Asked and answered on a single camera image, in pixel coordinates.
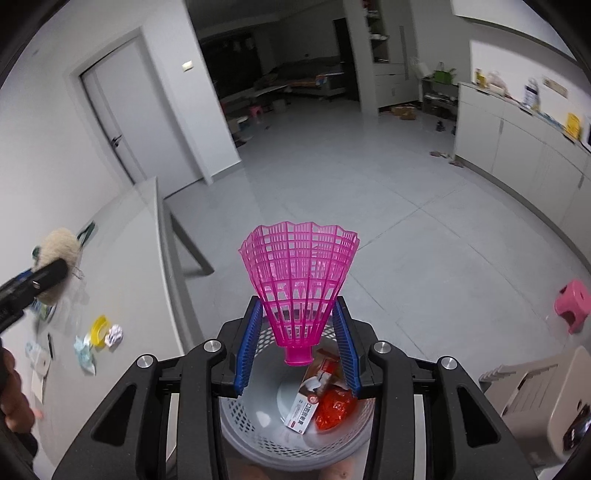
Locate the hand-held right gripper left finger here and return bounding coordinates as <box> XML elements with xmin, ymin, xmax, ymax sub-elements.
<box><xmin>52</xmin><ymin>295</ymin><xmax>264</xmax><ymax>480</ymax></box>

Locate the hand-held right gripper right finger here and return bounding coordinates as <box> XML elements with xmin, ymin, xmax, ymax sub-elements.
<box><xmin>332</xmin><ymin>295</ymin><xmax>539</xmax><ymax>480</ymax></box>

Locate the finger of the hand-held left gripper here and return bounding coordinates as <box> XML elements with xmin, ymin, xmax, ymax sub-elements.
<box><xmin>30</xmin><ymin>258</ymin><xmax>69</xmax><ymax>292</ymax></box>

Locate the beige plush keychain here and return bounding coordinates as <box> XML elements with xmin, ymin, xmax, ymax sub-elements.
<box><xmin>34</xmin><ymin>227</ymin><xmax>81</xmax><ymax>305</ymax></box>

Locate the red plastic bag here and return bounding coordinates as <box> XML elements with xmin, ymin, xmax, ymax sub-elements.
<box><xmin>315</xmin><ymin>387</ymin><xmax>358</xmax><ymax>431</ymax></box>

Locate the red white toothpaste box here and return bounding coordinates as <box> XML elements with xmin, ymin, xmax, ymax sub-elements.
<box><xmin>284</xmin><ymin>349</ymin><xmax>343</xmax><ymax>435</ymax></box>

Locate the yellow plastic ring lid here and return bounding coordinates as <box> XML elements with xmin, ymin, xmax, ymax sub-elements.
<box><xmin>90</xmin><ymin>315</ymin><xmax>112</xmax><ymax>347</ymax></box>

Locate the grey perforated waste basket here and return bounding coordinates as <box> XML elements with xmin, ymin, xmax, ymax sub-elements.
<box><xmin>219</xmin><ymin>320</ymin><xmax>377</xmax><ymax>464</ymax></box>

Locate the clear plastic wrapper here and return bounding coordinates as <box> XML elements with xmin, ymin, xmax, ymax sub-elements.
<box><xmin>74</xmin><ymin>336</ymin><xmax>97</xmax><ymax>374</ymax></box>

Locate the pink plastic shuttlecock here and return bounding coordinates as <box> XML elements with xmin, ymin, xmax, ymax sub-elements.
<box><xmin>238</xmin><ymin>222</ymin><xmax>360</xmax><ymax>367</ymax></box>

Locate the person's left forearm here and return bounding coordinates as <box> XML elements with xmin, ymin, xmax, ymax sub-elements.
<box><xmin>0</xmin><ymin>429</ymin><xmax>38</xmax><ymax>468</ymax></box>

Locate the person's left hand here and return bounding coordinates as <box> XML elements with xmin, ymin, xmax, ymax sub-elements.
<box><xmin>0</xmin><ymin>346</ymin><xmax>35</xmax><ymax>432</ymax></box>

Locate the white tissue pack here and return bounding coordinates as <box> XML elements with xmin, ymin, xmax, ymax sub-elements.
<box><xmin>25</xmin><ymin>342</ymin><xmax>51</xmax><ymax>374</ymax></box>

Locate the white door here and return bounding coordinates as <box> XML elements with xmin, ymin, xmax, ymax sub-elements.
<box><xmin>81</xmin><ymin>37</ymin><xmax>204</xmax><ymax>185</ymax></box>

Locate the beige plastic stool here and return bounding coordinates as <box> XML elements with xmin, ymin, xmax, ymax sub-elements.
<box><xmin>479</xmin><ymin>346</ymin><xmax>591</xmax><ymax>472</ymax></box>

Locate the white sideboard cabinet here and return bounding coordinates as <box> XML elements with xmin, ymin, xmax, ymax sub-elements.
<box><xmin>455</xmin><ymin>83</ymin><xmax>591</xmax><ymax>232</ymax></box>

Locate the tall white shelf cabinet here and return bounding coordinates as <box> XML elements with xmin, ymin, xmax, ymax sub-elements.
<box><xmin>344</xmin><ymin>0</ymin><xmax>416</xmax><ymax>114</ymax></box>

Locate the grey shoe rack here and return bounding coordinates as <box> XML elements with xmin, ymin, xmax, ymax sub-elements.
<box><xmin>421</xmin><ymin>76</ymin><xmax>460</xmax><ymax>121</ymax></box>

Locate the clear plastic bag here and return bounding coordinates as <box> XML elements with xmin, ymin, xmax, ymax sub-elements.
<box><xmin>487</xmin><ymin>71</ymin><xmax>511</xmax><ymax>95</ymax></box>

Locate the white jar blue lid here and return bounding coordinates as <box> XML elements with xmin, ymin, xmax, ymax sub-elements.
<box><xmin>524</xmin><ymin>78</ymin><xmax>542</xmax><ymax>112</ymax></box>

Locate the white wall cabinet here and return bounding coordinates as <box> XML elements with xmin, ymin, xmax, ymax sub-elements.
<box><xmin>450</xmin><ymin>0</ymin><xmax>578</xmax><ymax>61</ymax></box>

